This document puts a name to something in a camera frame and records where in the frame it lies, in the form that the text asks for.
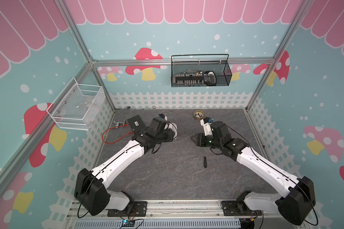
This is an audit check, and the tape roll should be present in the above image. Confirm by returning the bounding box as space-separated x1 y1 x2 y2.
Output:
193 110 205 120

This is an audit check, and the small circuit board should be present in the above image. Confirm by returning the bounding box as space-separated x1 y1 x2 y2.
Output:
121 219 135 228

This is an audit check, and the metal clip bracket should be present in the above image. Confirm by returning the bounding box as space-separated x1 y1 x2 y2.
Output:
114 120 126 128

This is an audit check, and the aluminium front rail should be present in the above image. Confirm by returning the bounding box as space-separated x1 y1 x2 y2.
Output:
63 199 296 229

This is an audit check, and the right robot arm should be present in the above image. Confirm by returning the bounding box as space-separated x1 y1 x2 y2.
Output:
191 118 316 226

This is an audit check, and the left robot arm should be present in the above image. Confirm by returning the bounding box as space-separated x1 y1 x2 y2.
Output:
74 114 178 216

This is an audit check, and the red cable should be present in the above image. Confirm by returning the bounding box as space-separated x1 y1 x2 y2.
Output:
101 124 134 145

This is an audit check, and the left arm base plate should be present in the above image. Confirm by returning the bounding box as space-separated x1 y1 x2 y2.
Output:
107 201 148 218

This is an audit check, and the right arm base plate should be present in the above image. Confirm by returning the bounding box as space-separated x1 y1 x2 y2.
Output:
220 200 263 219

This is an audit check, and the black box device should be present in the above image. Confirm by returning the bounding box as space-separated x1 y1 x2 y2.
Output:
127 115 147 135

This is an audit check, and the white wire basket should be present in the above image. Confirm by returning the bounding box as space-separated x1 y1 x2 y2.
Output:
47 78 106 131

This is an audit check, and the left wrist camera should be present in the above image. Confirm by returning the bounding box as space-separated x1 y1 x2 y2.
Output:
158 114 178 139

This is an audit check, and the black wire mesh basket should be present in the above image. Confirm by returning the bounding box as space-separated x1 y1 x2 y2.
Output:
171 54 232 87

